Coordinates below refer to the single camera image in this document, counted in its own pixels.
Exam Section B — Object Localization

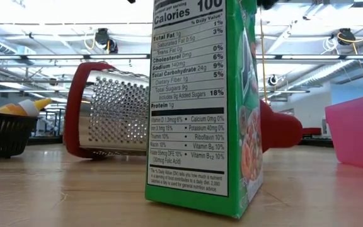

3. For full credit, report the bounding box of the green cereal box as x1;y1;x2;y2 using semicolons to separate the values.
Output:
144;0;264;219

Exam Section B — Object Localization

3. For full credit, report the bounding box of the yellow-capped orange squeeze bottle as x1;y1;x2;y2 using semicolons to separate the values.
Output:
0;98;54;118

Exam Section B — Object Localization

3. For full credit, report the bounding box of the long ceiling light strip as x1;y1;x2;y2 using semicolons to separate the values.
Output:
0;53;363;62

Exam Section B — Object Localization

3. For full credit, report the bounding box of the red background object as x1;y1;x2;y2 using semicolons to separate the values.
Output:
301;127;323;136

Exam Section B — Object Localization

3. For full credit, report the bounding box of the pink plastic bin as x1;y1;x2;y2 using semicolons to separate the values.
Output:
325;91;363;173

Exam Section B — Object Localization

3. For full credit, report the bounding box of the black plastic basket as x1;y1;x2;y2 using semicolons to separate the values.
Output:
0;108;40;162

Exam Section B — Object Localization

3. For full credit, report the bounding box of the yellow hanging cable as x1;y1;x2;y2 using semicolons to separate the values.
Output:
258;8;269;105

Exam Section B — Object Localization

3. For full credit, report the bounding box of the red-handled steel box grater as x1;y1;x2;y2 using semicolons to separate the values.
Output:
63;61;304;160

